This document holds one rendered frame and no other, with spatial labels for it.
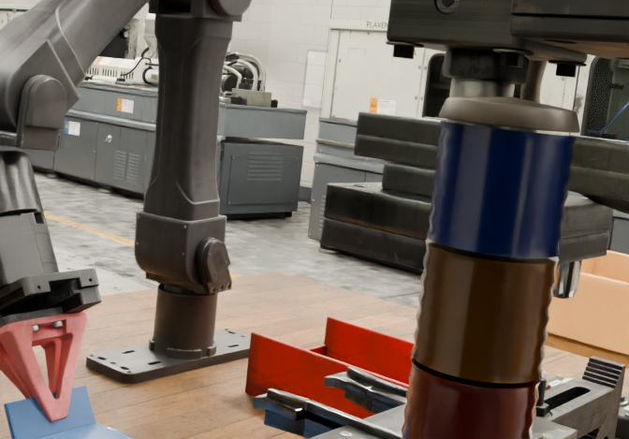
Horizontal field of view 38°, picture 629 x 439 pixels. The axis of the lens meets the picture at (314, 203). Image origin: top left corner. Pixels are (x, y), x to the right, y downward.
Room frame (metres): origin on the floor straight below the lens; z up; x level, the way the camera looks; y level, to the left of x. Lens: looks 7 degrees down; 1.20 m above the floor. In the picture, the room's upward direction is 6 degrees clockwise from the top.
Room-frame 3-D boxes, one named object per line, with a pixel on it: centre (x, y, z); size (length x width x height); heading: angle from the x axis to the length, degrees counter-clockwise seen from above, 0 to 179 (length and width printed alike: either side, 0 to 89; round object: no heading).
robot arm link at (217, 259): (0.91, 0.12, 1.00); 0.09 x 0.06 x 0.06; 60
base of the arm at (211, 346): (0.92, 0.12, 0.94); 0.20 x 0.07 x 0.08; 141
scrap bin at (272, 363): (0.81, -0.09, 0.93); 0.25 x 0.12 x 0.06; 51
